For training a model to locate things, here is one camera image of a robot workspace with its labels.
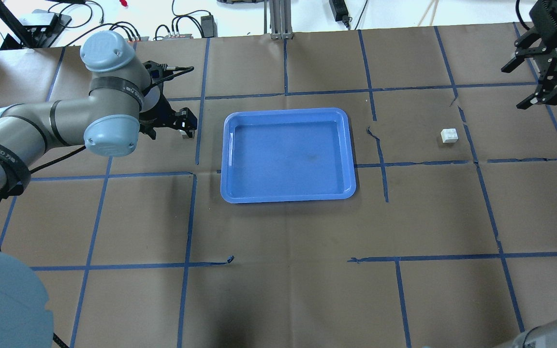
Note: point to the brown paper table cover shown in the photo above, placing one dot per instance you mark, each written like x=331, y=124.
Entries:
x=450, y=246

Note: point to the black power adapter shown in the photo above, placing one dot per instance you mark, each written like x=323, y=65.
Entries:
x=208, y=26

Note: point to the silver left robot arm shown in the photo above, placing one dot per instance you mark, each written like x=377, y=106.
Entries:
x=125, y=99

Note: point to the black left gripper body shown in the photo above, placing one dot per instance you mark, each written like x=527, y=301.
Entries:
x=163, y=115

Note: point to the blue plastic tray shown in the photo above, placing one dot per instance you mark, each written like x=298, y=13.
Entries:
x=287, y=155

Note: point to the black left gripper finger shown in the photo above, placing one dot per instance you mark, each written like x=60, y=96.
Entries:
x=185, y=120

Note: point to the aluminium frame post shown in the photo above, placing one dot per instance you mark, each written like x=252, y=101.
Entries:
x=278, y=19

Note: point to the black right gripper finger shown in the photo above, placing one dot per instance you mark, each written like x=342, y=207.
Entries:
x=545, y=94
x=541, y=56

